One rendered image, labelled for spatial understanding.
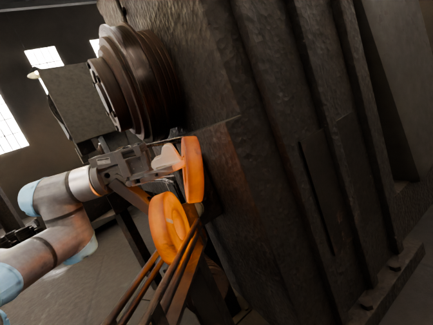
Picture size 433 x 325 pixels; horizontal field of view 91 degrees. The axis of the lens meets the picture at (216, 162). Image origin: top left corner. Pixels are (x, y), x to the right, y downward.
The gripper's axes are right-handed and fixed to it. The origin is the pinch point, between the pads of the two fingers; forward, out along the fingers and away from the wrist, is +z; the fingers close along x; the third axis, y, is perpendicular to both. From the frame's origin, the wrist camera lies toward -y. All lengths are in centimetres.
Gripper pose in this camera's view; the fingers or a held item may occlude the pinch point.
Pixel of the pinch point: (189, 161)
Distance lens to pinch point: 49.6
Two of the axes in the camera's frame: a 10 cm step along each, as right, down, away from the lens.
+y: -2.7, -9.3, -2.4
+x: -1.3, -2.1, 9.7
